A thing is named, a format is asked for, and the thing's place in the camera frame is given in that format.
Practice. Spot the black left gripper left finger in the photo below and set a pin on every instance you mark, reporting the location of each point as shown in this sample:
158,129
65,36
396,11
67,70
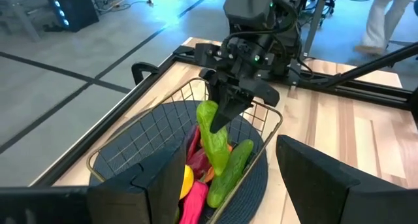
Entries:
147,191

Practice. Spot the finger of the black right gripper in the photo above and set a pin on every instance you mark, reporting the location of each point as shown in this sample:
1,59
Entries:
230,106
210,83

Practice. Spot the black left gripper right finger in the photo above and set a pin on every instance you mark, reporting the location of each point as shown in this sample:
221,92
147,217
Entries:
313,185

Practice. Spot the light green cucumber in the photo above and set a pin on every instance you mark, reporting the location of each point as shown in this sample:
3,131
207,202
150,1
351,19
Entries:
214,142

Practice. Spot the yellow lemon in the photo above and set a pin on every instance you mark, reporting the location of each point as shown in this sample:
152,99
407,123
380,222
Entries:
186,181

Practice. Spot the bright red pepper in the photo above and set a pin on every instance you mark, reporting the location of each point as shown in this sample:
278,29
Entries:
194,202

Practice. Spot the dark red pepper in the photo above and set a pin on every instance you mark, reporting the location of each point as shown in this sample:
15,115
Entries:
199,162

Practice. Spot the dark green cucumber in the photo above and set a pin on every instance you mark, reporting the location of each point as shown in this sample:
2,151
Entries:
230,175

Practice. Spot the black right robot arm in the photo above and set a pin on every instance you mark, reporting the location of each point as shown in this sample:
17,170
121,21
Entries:
261,8

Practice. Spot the black table clamp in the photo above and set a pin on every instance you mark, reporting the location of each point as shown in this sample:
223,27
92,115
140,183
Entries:
143,70

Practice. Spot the person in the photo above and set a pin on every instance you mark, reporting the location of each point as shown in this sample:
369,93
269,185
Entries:
382,18

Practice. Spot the black computer tower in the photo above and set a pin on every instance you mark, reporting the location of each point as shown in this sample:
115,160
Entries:
72,8

